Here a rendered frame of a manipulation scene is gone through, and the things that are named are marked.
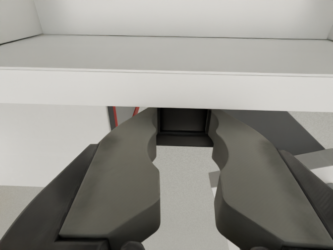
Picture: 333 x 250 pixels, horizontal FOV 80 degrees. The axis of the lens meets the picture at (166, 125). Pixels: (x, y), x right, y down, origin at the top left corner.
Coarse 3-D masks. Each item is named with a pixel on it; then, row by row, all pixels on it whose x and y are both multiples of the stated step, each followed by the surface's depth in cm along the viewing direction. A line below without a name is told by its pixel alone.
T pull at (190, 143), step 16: (160, 112) 12; (176, 112) 11; (192, 112) 11; (160, 128) 12; (176, 128) 12; (192, 128) 12; (160, 144) 12; (176, 144) 12; (192, 144) 12; (208, 144) 12
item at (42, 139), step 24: (0, 120) 30; (24, 120) 30; (48, 120) 30; (72, 120) 30; (96, 120) 30; (120, 120) 41; (0, 144) 33; (24, 144) 33; (48, 144) 32; (72, 144) 32; (0, 168) 36; (24, 168) 35; (48, 168) 35
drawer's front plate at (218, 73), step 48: (0, 48) 12; (48, 48) 12; (96, 48) 12; (144, 48) 12; (192, 48) 12; (240, 48) 13; (288, 48) 13; (0, 96) 9; (48, 96) 9; (96, 96) 9; (144, 96) 9; (192, 96) 9; (240, 96) 9; (288, 96) 9
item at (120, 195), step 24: (144, 120) 10; (120, 144) 8; (144, 144) 8; (96, 168) 7; (120, 168) 7; (144, 168) 7; (96, 192) 6; (120, 192) 6; (144, 192) 6; (72, 216) 6; (96, 216) 6; (120, 216) 6; (144, 216) 6; (120, 240) 6; (144, 240) 7
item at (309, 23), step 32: (0, 0) 12; (32, 0) 15; (64, 0) 15; (96, 0) 15; (128, 0) 15; (160, 0) 15; (192, 0) 15; (224, 0) 15; (256, 0) 15; (288, 0) 15; (320, 0) 15; (0, 32) 12; (32, 32) 15; (64, 32) 16; (96, 32) 16; (128, 32) 16; (160, 32) 16; (192, 32) 16; (224, 32) 16; (256, 32) 16; (288, 32) 16; (320, 32) 16
